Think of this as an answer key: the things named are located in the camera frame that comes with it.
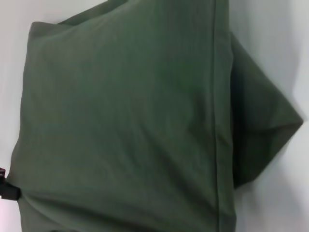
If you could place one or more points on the dark green FREE t-shirt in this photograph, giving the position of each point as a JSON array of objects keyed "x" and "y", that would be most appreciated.
[{"x": 132, "y": 120}]

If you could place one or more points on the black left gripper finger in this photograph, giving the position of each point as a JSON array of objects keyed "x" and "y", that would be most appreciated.
[{"x": 8, "y": 191}]

